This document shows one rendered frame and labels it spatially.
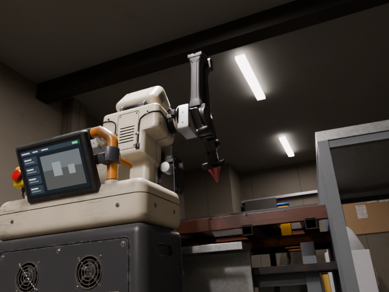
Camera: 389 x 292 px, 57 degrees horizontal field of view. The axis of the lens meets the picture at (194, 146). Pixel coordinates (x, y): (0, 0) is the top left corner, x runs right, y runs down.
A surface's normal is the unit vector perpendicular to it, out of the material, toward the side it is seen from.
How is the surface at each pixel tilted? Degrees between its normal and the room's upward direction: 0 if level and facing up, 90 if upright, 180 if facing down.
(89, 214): 90
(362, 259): 90
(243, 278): 90
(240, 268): 90
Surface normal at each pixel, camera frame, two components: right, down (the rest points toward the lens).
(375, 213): -0.39, -0.31
